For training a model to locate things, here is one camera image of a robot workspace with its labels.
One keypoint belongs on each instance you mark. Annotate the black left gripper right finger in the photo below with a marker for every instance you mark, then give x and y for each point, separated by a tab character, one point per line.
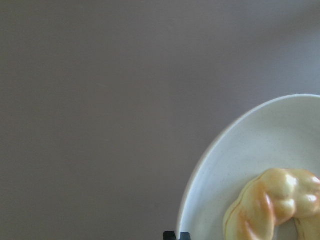
185	236

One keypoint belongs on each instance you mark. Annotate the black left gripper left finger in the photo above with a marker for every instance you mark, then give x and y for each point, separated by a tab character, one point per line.
169	235

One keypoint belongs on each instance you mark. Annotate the glazed twisted donut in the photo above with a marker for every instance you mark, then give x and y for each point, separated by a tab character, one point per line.
271	199

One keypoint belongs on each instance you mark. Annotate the white round plate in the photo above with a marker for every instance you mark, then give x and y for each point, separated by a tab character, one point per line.
281	133

